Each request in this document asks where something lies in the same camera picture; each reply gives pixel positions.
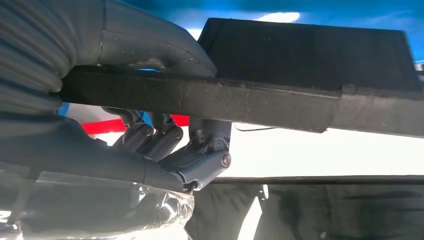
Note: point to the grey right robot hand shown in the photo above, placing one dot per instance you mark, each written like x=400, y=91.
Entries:
x=82, y=159

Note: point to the red barrier belt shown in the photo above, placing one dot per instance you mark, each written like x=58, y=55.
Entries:
x=106, y=126

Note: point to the white vehicle body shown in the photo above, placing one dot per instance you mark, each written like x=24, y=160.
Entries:
x=314, y=152

